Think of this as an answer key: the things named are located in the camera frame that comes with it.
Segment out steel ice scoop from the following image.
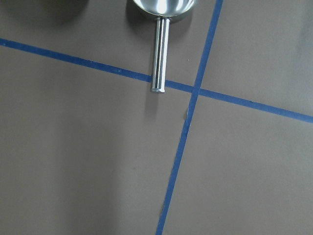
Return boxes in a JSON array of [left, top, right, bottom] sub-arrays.
[[133, 0, 197, 93]]

